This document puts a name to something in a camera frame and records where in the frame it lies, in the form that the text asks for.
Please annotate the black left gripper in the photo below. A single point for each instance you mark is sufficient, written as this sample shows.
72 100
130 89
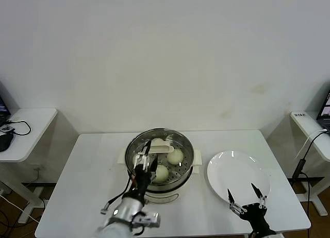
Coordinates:
141 180

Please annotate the white side table with label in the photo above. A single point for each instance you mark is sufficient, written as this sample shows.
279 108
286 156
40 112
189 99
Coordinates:
303 124

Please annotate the white round plate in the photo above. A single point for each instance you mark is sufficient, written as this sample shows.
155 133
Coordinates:
232 171

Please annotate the white side table with mouse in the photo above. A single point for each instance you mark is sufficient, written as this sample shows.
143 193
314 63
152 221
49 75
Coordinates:
31 135

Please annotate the white printed label sticker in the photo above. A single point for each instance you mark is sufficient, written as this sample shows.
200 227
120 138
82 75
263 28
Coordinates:
299 115

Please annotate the laptop with pink screen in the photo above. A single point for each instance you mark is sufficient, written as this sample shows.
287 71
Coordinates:
325 111

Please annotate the stainless steel steamer basket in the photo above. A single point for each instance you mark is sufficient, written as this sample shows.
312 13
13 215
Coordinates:
187 148

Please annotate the steel steamer pot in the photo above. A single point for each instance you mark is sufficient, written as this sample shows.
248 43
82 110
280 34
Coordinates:
167 196

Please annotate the laptop with dark screen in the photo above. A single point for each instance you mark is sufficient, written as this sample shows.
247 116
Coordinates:
3 106

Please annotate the small black printed card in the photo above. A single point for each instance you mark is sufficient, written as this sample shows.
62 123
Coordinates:
5 129

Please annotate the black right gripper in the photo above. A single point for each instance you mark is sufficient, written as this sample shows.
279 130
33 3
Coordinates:
254 213

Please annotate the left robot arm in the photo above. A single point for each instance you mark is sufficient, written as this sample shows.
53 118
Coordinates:
121 217

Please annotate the black computer mouse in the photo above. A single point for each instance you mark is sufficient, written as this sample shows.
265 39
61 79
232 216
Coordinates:
5 142

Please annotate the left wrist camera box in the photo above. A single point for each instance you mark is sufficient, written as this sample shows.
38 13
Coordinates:
148 219

